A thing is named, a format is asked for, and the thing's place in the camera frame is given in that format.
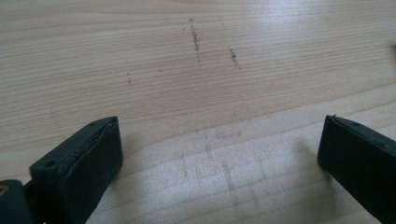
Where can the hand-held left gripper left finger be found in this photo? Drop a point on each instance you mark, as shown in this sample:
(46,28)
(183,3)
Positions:
(84,168)

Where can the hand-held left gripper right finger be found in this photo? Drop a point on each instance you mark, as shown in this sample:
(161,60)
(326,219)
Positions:
(358,158)

